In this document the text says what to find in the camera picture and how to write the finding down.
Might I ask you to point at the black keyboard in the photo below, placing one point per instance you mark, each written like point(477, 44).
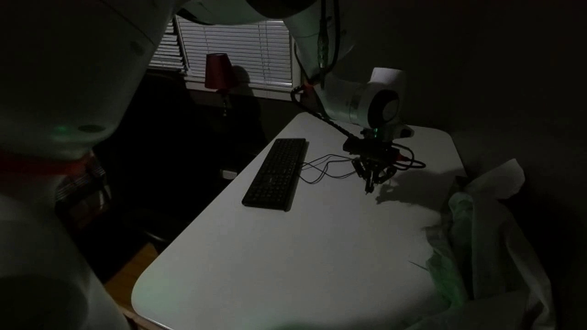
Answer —
point(275, 175)

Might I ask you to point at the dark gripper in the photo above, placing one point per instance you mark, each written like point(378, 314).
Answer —
point(370, 147)

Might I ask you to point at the red table lamp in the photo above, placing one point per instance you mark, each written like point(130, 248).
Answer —
point(218, 70)

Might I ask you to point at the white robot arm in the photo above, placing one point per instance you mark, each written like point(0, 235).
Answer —
point(60, 61)

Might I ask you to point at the translucent plastic bag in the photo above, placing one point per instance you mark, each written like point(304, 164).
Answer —
point(488, 257)

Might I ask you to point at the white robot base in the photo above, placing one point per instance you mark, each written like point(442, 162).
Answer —
point(42, 275)

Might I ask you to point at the white window frame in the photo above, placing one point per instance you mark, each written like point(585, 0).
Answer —
point(257, 92)

